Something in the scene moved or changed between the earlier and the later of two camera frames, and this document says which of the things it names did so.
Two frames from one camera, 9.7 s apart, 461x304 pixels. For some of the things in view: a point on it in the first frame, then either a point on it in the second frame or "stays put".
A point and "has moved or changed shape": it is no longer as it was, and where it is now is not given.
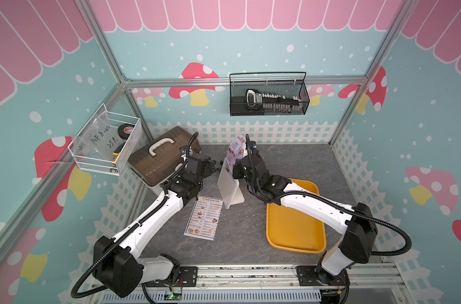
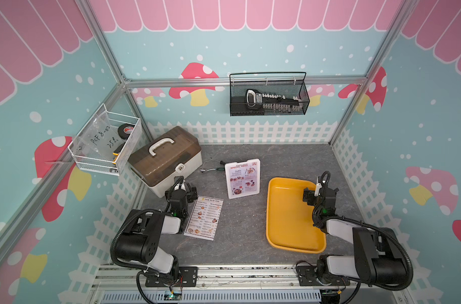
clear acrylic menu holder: (229, 186) has moved or changed shape
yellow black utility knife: (117, 151) stays put
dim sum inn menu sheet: (204, 219) stays put
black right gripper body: (239, 172) to (312, 199)
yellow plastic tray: (290, 230) stays put
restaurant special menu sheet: (236, 151) has moved or changed shape
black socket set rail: (256, 99) stays put
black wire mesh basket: (271, 94) stays put
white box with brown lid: (159, 161) stays put
